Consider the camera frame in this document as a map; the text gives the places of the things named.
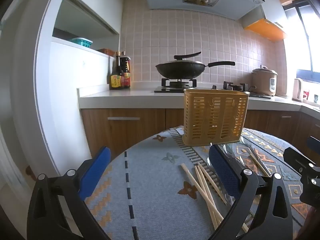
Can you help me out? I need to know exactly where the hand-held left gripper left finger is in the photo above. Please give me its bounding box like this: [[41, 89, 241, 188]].
[[27, 146, 112, 240]]

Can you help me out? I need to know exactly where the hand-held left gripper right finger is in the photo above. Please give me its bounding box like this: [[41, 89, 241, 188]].
[[209, 145, 293, 240]]

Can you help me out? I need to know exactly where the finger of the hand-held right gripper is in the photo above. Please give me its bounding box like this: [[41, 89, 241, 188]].
[[309, 136, 320, 153], [284, 147, 320, 203]]

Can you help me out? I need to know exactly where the yellow plastic utensil basket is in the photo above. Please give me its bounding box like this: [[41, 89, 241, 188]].
[[182, 89, 250, 147]]

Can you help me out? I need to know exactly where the wooden base cabinet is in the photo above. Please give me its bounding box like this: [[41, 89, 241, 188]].
[[80, 107, 320, 160]]

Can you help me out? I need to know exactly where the blue patterned tablecloth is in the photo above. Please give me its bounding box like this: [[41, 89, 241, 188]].
[[84, 127, 313, 240]]

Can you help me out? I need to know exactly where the white electric kettle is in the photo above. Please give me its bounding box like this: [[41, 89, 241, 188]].
[[292, 78, 304, 102]]

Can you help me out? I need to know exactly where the white kitchen countertop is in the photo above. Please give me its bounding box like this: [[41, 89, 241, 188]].
[[77, 81, 320, 117]]

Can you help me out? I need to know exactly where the beige rice cooker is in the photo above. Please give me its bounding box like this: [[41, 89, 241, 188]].
[[251, 65, 278, 97]]

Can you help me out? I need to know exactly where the slim dark sauce bottle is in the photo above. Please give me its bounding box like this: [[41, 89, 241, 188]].
[[109, 52, 124, 90]]

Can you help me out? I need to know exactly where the black glass gas stove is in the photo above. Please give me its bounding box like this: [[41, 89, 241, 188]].
[[154, 79, 272, 99]]

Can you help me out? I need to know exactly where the window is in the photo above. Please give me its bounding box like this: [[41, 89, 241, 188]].
[[282, 0, 320, 83]]

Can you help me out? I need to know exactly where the large dark sauce bottle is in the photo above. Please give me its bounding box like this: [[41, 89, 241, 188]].
[[120, 51, 132, 89]]

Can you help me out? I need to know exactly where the black wok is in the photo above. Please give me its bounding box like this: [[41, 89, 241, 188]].
[[155, 61, 236, 79]]

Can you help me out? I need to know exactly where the black wok lid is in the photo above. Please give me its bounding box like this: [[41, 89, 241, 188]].
[[160, 52, 204, 65]]

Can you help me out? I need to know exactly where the teal plastic basket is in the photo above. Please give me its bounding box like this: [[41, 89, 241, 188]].
[[71, 37, 93, 48]]

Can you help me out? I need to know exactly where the white range hood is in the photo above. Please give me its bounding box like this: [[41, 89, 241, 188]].
[[142, 0, 265, 20]]

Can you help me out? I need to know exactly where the silver cabinet handle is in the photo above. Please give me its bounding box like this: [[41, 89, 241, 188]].
[[107, 116, 140, 121]]

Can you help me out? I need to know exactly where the orange wall cabinet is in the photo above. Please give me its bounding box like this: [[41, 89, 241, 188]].
[[244, 5, 288, 42]]

